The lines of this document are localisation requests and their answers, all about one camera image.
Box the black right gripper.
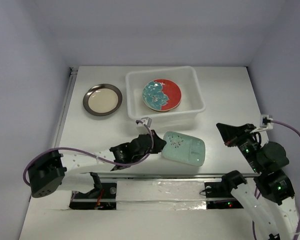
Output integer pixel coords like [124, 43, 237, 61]
[215, 121, 263, 172]

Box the brown rimmed cream plate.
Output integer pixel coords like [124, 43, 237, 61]
[82, 83, 123, 117]

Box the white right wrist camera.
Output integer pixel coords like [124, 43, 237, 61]
[250, 114, 274, 134]

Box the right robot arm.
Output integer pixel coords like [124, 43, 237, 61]
[201, 119, 300, 240]

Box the aluminium rail frame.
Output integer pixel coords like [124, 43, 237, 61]
[41, 66, 261, 180]

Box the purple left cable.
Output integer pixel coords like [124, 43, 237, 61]
[23, 121, 157, 186]

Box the white plastic bin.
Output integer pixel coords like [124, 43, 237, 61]
[125, 66, 206, 127]

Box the white foam block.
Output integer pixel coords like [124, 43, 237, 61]
[115, 180, 207, 211]

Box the red plate with teal flower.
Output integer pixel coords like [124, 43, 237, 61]
[142, 79, 182, 105]

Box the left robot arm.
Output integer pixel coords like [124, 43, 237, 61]
[22, 130, 167, 199]

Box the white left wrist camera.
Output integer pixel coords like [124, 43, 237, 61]
[135, 116, 152, 128]

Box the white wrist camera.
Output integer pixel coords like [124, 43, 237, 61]
[250, 114, 274, 134]
[135, 116, 152, 128]

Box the tan plate with bird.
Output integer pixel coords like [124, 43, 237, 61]
[145, 100, 182, 113]

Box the teal rectangular speckled plate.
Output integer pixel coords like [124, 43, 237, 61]
[161, 131, 206, 167]

